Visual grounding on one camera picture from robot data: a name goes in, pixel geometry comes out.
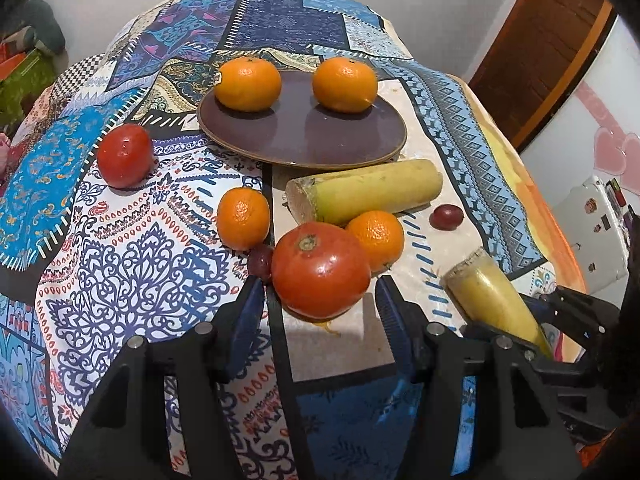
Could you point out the large red tomato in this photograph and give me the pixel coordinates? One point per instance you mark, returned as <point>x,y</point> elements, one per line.
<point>319,271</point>

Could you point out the green storage box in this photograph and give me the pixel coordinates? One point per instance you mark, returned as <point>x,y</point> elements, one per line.
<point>23,78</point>

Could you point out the large orange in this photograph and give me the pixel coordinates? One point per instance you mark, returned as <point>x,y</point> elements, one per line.
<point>344,85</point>
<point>248,85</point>

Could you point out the grey plush toy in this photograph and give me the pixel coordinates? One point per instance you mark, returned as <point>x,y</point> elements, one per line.
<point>33,25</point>

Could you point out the dark red grape left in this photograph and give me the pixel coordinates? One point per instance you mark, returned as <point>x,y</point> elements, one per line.
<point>259,262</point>

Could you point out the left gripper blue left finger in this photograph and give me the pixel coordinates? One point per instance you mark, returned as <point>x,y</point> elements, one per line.
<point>236,325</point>

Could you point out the small red tomato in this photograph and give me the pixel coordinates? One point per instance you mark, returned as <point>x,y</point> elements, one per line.
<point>125,156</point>

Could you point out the white sticker-covered object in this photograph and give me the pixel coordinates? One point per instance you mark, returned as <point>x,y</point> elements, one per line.
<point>594,229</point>

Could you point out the purple round plate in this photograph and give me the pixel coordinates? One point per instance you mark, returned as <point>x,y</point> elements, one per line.
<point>298,132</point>

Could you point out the dark red grape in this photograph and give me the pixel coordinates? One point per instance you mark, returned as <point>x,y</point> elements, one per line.
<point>259,262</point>
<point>446,217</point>

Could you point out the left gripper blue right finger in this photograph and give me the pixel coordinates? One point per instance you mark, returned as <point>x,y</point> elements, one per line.
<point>404,325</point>

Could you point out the small tangerine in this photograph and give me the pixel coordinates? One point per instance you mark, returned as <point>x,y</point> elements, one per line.
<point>381,236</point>
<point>243,219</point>

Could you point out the brown wooden door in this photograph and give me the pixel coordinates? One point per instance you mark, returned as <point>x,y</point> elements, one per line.
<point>543,49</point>

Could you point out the dark red grape right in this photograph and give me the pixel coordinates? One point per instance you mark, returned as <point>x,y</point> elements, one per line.
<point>446,217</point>

